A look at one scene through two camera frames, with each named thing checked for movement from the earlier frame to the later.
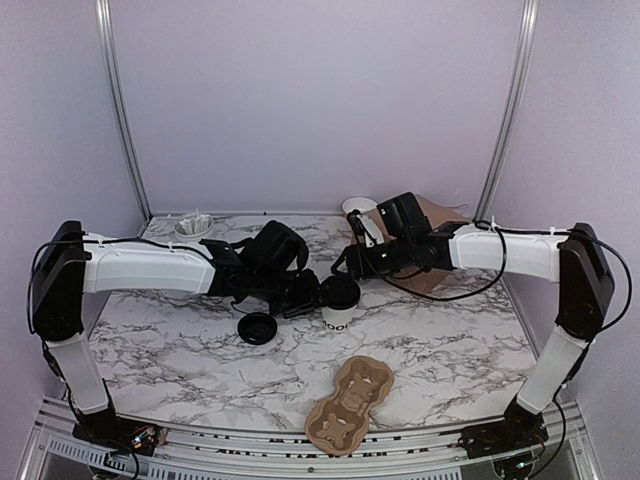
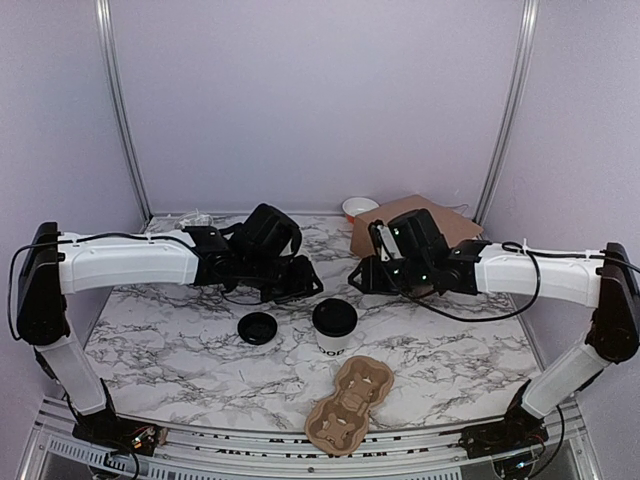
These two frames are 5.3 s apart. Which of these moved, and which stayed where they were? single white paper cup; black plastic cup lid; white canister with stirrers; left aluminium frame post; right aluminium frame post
Moved: single white paper cup
Stayed: left aluminium frame post; black plastic cup lid; white canister with stirrers; right aluminium frame post
